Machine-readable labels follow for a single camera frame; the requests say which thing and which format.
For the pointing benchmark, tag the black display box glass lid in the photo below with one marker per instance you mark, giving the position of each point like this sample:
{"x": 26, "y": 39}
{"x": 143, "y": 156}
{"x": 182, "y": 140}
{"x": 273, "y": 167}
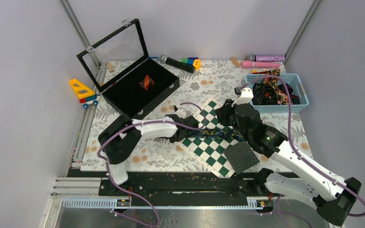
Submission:
{"x": 126, "y": 49}

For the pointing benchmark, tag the light blue plastic basket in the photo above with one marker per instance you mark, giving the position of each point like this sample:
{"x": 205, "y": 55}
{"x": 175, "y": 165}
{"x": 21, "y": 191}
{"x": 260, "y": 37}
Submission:
{"x": 293, "y": 80}

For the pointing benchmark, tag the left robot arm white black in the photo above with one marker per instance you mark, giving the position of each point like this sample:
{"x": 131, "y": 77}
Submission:
{"x": 118, "y": 140}

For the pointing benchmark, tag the orange navy striped rolled tie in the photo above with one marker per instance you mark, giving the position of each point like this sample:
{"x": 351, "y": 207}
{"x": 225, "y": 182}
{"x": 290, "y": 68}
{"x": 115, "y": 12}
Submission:
{"x": 147, "y": 83}

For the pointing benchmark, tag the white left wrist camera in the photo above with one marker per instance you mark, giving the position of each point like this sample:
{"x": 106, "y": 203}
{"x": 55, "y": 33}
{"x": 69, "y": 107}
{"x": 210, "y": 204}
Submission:
{"x": 180, "y": 112}

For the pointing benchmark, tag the black glitter microphone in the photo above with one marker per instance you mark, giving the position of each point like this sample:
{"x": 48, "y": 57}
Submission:
{"x": 178, "y": 64}

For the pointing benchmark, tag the yellow toy truck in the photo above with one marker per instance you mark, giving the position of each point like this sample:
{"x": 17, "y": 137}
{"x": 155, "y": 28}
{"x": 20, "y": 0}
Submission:
{"x": 85, "y": 94}

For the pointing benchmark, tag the small wooden block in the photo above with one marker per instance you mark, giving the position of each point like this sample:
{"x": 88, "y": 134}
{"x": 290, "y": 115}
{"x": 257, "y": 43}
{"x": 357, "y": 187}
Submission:
{"x": 235, "y": 62}

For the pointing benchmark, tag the purple glitter microphone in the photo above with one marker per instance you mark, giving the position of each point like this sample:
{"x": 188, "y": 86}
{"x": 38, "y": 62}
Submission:
{"x": 265, "y": 58}

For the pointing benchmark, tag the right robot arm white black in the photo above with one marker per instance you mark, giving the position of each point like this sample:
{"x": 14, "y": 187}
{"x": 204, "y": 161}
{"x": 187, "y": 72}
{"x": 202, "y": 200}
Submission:
{"x": 331, "y": 195}

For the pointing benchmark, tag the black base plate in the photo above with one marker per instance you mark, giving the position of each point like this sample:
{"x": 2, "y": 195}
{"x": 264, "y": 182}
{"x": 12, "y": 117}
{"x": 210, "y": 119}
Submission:
{"x": 196, "y": 189}

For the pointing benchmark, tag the green blue block stack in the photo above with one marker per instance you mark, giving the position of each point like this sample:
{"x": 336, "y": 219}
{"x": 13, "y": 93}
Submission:
{"x": 190, "y": 60}

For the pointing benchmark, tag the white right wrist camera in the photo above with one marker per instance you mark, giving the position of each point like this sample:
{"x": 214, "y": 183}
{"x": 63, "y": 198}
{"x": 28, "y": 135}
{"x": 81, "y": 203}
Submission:
{"x": 245, "y": 97}

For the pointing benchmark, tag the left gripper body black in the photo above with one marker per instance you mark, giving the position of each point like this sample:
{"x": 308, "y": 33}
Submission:
{"x": 175, "y": 139}

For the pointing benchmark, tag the dark red ties pile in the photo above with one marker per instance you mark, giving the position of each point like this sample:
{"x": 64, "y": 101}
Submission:
{"x": 268, "y": 95}

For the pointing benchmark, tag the grey studded baseplate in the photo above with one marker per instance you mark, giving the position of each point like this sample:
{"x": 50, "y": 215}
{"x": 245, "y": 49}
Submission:
{"x": 241, "y": 157}

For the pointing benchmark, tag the red floral tie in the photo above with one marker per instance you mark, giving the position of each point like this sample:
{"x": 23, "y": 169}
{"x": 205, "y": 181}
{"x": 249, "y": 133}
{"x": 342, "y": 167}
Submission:
{"x": 277, "y": 86}

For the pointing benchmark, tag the wooden peg left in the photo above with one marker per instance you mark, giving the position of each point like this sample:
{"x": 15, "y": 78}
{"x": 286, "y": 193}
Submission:
{"x": 110, "y": 67}

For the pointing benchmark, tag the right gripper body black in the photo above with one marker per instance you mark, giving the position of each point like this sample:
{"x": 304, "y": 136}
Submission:
{"x": 228, "y": 116}

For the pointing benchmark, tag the green white chessboard mat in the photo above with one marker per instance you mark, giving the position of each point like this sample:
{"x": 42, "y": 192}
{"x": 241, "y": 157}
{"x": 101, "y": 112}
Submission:
{"x": 209, "y": 152}

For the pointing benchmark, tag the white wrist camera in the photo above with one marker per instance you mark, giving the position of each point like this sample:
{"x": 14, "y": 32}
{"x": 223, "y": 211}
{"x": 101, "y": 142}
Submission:
{"x": 180, "y": 112}
{"x": 245, "y": 97}

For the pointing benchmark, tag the dark blue floral tie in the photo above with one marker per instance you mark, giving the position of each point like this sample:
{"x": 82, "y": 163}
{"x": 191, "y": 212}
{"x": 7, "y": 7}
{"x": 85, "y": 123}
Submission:
{"x": 226, "y": 133}

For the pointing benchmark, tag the floral table mat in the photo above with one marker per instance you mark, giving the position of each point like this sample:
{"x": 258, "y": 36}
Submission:
{"x": 216, "y": 80}

